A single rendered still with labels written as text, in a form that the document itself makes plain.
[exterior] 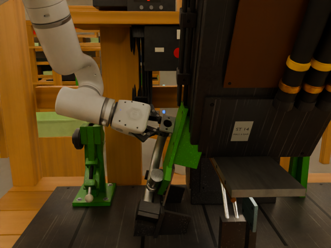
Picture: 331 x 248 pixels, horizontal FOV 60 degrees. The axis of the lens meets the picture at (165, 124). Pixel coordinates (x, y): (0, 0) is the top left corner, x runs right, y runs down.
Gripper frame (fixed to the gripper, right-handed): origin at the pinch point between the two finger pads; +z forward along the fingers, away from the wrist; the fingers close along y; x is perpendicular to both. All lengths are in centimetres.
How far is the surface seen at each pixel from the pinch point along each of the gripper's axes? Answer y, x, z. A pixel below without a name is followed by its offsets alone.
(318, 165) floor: 139, 224, 231
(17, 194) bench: -18, 46, -46
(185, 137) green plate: -6.5, -8.0, 5.6
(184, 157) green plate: -10.4, -4.1, 6.8
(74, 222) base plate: -27.9, 22.6, -19.2
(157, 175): -15.9, -0.3, 0.9
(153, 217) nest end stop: -24.8, 8.0, 3.0
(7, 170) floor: 62, 294, -148
